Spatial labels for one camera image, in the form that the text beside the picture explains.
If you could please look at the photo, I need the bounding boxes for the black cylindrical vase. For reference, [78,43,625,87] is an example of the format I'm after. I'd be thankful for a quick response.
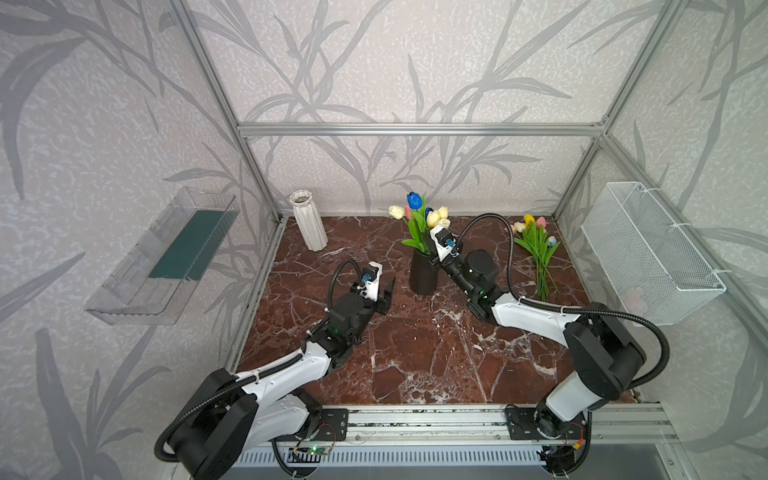
[409,250,439,296]

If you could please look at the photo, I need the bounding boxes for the bunch of remaining tulips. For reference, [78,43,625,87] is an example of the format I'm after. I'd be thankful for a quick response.
[513,214,560,302]

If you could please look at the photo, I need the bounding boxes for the pale yellow tulip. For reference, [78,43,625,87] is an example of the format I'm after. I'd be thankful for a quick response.
[426,210,450,229]

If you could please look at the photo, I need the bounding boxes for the white tulip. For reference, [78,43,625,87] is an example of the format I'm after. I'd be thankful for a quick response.
[389,205,422,251]

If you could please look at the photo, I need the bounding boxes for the white ribbed vase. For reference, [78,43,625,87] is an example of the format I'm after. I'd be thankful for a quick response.
[289,190,328,252]

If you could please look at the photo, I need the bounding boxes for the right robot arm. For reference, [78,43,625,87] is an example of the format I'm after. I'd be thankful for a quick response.
[437,247,647,438]

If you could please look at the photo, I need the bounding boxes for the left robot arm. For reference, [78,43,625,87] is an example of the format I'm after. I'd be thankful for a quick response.
[154,278,395,479]

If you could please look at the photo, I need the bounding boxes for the pink object in basket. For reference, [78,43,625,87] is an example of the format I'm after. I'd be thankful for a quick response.
[622,287,649,315]

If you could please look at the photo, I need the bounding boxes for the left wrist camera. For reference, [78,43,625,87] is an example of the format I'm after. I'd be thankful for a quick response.
[358,261,383,302]

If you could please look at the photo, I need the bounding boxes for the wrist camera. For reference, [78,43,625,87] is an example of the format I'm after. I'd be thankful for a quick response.
[358,261,383,302]
[430,225,460,265]

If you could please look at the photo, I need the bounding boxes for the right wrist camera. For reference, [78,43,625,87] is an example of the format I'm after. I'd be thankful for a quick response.
[430,225,460,265]

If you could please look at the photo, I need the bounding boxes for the white wire mesh basket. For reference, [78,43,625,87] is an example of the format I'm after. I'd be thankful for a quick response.
[582,181,727,326]

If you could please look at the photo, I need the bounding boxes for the clear plastic wall tray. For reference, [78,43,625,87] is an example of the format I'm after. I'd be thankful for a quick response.
[85,187,240,326]

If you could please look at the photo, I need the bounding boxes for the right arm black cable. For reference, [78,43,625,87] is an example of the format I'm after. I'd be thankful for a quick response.
[455,212,671,390]

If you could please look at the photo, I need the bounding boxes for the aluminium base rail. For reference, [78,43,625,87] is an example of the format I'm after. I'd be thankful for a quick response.
[237,403,680,468]

